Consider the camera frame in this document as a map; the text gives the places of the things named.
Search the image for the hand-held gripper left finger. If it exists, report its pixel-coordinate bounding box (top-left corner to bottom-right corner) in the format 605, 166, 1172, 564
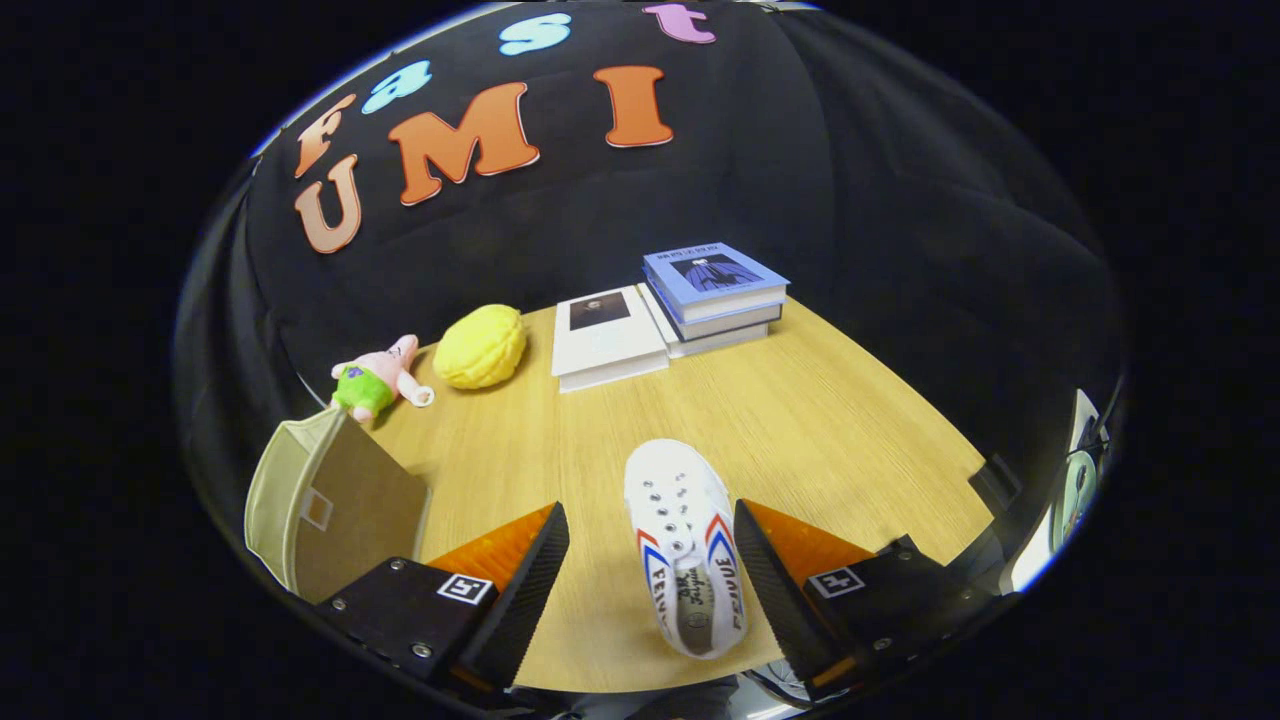
318, 503, 570, 698

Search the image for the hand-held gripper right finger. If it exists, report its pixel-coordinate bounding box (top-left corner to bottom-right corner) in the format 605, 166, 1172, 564
734, 499, 1003, 701

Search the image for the white canvas shoe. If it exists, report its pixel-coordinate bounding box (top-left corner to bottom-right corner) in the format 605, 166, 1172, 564
624, 438, 749, 661

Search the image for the beige fabric storage box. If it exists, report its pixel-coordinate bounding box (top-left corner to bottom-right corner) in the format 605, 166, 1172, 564
244, 405, 433, 604

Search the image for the yellow plush ball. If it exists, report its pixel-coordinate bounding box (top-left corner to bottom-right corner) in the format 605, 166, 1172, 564
432, 305, 527, 390

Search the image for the pink starfish plush toy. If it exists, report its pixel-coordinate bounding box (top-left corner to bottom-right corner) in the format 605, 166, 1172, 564
330, 335, 436, 423

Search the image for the white portrait cover book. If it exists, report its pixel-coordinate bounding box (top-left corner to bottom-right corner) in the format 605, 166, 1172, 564
551, 285, 670, 393

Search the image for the blue cover book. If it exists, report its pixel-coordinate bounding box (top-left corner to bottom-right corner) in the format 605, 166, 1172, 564
643, 242, 791, 323

